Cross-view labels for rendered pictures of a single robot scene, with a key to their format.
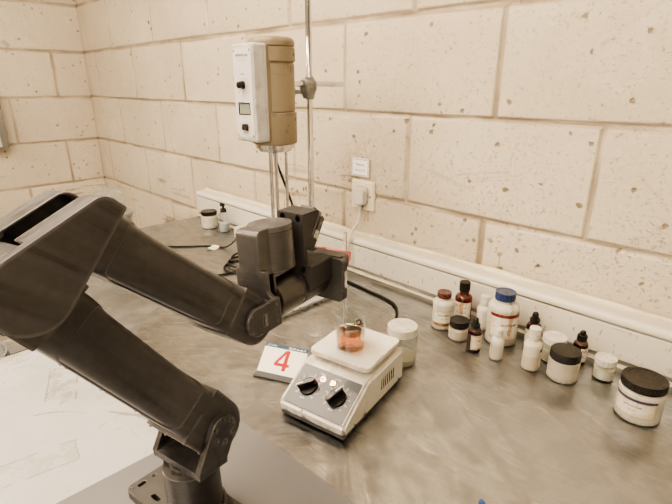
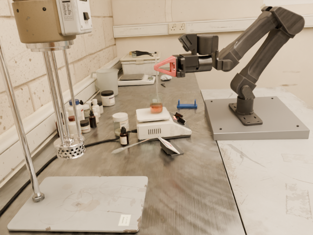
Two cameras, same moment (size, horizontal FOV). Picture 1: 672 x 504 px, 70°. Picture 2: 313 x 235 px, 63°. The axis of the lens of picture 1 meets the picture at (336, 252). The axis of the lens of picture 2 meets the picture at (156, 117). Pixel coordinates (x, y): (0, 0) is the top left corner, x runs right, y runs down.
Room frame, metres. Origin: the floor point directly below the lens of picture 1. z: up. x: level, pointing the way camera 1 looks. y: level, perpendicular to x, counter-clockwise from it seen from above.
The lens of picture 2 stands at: (1.31, 0.68, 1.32)
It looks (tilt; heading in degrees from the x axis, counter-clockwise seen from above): 21 degrees down; 230
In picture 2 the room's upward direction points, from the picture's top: 3 degrees counter-clockwise
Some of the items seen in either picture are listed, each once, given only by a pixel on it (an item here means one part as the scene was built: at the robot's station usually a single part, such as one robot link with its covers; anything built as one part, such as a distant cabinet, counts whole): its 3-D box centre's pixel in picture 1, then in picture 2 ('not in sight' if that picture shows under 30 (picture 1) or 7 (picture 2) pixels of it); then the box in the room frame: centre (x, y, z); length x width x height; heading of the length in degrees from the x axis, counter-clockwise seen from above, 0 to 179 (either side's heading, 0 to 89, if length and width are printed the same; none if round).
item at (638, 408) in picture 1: (640, 396); (107, 98); (0.66, -0.50, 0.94); 0.07 x 0.07 x 0.07
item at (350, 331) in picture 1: (348, 329); (156, 103); (0.73, -0.02, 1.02); 0.06 x 0.05 x 0.08; 90
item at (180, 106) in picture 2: not in sight; (187, 103); (0.42, -0.16, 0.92); 0.10 x 0.03 x 0.04; 129
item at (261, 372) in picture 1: (281, 362); (169, 144); (0.78, 0.10, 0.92); 0.09 x 0.06 x 0.04; 70
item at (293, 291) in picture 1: (278, 289); (203, 62); (0.58, 0.08, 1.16); 0.07 x 0.06 x 0.07; 148
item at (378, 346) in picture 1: (355, 345); (152, 114); (0.74, -0.04, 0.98); 0.12 x 0.12 x 0.01; 56
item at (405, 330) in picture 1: (401, 343); (120, 124); (0.82, -0.13, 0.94); 0.06 x 0.06 x 0.08
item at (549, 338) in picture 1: (553, 347); (85, 111); (0.83, -0.43, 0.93); 0.05 x 0.05 x 0.05
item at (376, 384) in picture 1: (347, 373); (159, 123); (0.72, -0.02, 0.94); 0.22 x 0.13 x 0.08; 146
